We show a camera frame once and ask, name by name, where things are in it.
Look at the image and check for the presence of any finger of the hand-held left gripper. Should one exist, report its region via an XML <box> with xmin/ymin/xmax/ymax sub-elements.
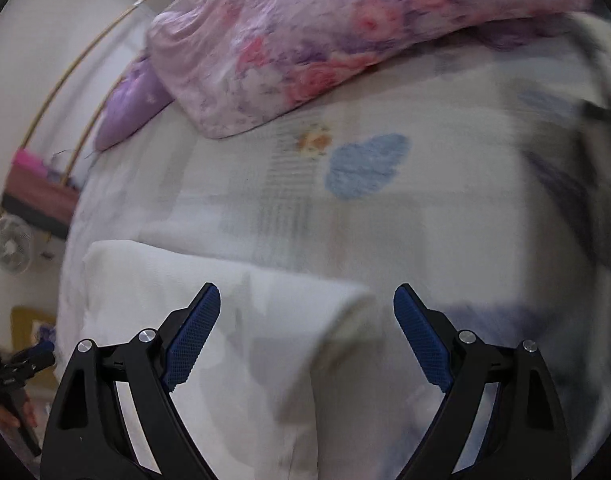
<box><xmin>12</xmin><ymin>344</ymin><xmax>56</xmax><ymax>377</ymax></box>

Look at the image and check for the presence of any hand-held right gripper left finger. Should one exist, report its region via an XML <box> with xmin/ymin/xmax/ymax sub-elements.
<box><xmin>40</xmin><ymin>282</ymin><xmax>222</xmax><ymax>480</ymax></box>

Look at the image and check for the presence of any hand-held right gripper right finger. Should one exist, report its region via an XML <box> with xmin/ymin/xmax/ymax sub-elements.
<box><xmin>393</xmin><ymin>283</ymin><xmax>571</xmax><ymax>480</ymax></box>

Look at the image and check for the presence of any white button-up jacket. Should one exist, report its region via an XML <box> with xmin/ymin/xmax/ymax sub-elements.
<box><xmin>80</xmin><ymin>239</ymin><xmax>386</xmax><ymax>480</ymax></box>

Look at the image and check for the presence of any person's left hand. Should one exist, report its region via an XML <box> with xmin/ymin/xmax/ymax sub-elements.
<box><xmin>0</xmin><ymin>397</ymin><xmax>37</xmax><ymax>431</ymax></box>

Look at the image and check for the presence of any cardboard box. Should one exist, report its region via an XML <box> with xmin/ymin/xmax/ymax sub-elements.
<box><xmin>10</xmin><ymin>305</ymin><xmax>57</xmax><ymax>356</ymax></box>

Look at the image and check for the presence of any white electric fan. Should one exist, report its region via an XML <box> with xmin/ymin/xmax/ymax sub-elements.
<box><xmin>0</xmin><ymin>214</ymin><xmax>34</xmax><ymax>275</ymax></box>

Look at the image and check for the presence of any bed with printed sheet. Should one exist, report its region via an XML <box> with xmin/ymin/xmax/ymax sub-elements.
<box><xmin>55</xmin><ymin>10</ymin><xmax>611</xmax><ymax>480</ymax></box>

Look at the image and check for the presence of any purple floral quilt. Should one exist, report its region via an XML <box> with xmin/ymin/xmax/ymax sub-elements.
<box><xmin>92</xmin><ymin>0</ymin><xmax>593</xmax><ymax>153</ymax></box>

